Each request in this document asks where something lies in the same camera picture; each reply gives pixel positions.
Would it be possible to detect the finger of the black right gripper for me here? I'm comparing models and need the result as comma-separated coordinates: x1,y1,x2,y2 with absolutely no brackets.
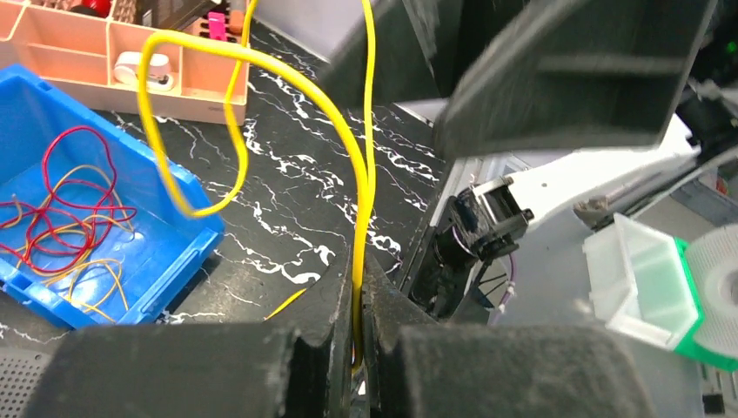
318,0,461,108
433,1,715,158

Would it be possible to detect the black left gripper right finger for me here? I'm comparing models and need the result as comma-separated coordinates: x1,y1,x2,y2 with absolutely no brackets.
362,257,654,417

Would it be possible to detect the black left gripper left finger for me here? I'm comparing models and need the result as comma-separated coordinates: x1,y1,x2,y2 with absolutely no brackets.
24,253,352,417

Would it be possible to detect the blue plastic bin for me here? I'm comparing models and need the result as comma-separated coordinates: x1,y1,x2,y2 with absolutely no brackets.
1,64,225,328

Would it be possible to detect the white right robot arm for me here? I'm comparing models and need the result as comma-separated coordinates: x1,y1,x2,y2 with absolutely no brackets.
319,1,737,320

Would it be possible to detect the clear green storage box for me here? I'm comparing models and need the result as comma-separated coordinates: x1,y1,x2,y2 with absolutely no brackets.
582,215,737,372

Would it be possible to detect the white correction tape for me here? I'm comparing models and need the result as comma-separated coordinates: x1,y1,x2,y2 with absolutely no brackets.
112,51,177,92

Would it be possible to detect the peach desk file organizer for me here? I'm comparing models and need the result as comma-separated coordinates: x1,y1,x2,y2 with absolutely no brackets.
1,1,235,124

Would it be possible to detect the red cable bundle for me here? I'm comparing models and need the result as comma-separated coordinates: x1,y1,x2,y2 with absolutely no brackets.
0,125,138,276

